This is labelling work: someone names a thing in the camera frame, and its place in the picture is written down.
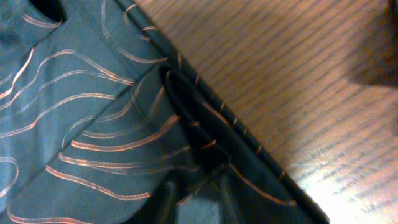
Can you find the black orange patterned jersey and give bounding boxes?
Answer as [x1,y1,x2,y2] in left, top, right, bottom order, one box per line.
[1,0,328,223]

